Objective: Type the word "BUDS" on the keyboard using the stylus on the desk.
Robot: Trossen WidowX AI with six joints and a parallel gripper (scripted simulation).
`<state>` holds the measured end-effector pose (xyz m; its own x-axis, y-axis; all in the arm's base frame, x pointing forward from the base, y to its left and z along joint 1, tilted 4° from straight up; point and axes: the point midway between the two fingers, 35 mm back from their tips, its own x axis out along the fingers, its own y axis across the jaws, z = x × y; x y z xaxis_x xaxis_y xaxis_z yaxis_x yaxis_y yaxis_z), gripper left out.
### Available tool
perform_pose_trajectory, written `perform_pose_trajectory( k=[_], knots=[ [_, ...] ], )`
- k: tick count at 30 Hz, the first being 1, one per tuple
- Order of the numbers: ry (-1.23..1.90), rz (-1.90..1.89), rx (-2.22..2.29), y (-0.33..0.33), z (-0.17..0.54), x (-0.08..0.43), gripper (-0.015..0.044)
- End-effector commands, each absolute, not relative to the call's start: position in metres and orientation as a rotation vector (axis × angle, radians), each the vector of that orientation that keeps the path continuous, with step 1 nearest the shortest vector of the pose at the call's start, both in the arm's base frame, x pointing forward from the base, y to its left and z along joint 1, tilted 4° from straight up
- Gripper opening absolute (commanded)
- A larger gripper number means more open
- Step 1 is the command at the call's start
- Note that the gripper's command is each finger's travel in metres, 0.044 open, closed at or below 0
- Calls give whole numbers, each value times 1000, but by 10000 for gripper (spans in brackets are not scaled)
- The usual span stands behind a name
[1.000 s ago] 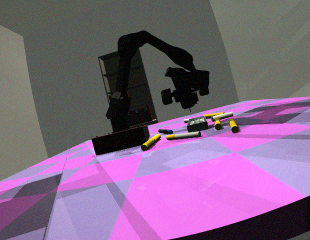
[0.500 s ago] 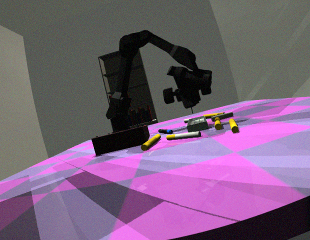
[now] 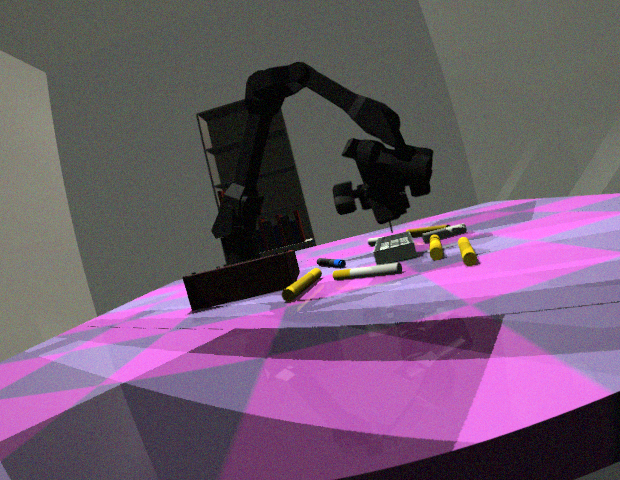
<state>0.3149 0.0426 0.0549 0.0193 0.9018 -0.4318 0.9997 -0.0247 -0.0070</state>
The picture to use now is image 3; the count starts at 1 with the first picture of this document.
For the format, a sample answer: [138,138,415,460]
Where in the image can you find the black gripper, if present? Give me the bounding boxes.
[333,175,430,215]

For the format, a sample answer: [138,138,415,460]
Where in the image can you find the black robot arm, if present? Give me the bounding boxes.
[211,62,434,267]

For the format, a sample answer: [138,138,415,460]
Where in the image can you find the grey keyboard with white letter keys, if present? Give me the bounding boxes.
[373,231,417,266]

